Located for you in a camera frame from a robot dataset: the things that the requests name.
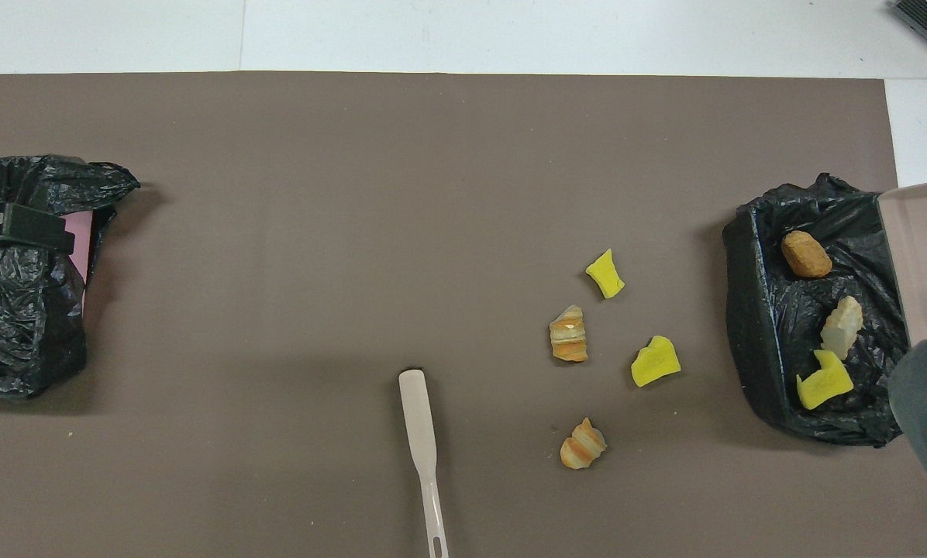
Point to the beige hand brush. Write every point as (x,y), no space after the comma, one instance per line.
(417,418)

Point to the orange striped croissant toy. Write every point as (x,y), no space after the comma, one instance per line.
(582,446)
(569,337)

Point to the small yellow sponge wedge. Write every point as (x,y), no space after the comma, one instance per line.
(605,275)

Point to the large yellow sponge piece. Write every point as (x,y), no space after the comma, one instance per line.
(653,363)

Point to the brown sponge chunk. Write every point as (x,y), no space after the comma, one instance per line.
(806,254)

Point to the green and yellow sponge piece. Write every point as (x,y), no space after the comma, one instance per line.
(824,387)

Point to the cream sponge chunk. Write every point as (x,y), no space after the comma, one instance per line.
(842,329)

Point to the beige plastic dustpan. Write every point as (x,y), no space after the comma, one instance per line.
(925,263)

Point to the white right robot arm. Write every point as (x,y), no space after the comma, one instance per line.
(925,403)

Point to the pink bin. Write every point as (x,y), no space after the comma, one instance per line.
(80,232)

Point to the black bag over pink bin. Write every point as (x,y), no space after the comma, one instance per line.
(14,325)

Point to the black bag lined bin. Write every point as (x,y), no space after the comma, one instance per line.
(766,364)

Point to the brown table mat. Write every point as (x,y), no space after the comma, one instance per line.
(277,465)

